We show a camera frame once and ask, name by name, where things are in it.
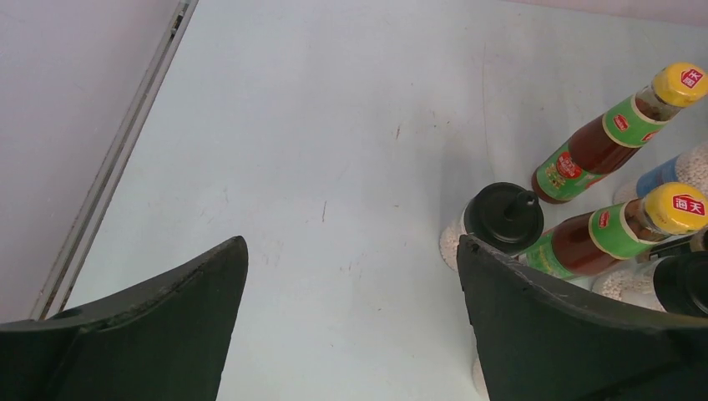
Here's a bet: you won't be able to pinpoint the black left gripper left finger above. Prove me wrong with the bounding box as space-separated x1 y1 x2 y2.
1 236 248 400

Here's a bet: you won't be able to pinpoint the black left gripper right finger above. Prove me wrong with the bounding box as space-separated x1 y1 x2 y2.
457 235 707 400

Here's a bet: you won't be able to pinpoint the yellow-cap sauce bottle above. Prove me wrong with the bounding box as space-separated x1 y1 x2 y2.
531 62 707 204
518 182 707 280

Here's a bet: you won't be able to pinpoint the blue-label silver-lid jar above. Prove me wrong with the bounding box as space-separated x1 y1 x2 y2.
613 141 707 204

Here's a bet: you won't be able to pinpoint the black-spout-lid jar white beads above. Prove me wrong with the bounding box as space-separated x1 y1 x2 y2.
439 182 544 271

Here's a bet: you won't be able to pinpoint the large black-lid jar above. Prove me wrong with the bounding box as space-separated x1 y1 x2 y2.
590 251 708 319

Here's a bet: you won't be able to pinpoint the small black-lid spice jar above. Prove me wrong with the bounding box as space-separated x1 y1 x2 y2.
635 228 707 263

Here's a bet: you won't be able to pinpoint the aluminium corner frame left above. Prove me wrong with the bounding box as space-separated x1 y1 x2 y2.
28 0 200 320

